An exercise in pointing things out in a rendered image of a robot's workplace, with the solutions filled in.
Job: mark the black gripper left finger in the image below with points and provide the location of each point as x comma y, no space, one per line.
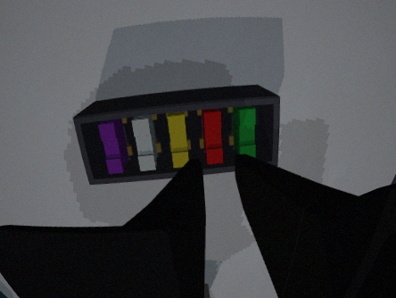
160,253

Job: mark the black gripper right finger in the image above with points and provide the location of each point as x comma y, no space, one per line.
316,241

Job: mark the yellow fuse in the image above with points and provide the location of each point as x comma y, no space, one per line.
178,138

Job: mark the grey rectangular tray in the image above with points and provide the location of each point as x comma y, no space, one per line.
206,292

